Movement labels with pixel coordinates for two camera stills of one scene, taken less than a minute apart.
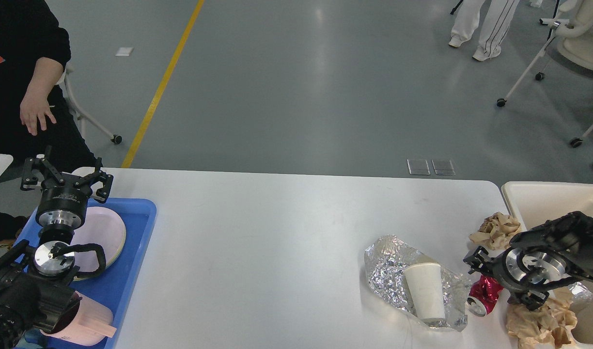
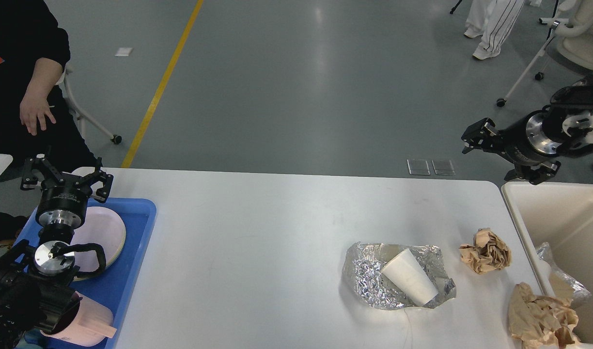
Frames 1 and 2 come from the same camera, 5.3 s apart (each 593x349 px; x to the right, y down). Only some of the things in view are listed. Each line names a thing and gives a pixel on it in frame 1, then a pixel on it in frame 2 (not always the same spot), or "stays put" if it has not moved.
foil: [385, 260] to [363, 281]
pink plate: [101, 226] stays put
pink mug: [87, 322] stays put
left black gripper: [63, 204] stays put
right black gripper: [524, 268] to [523, 141]
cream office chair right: [583, 23] stays put
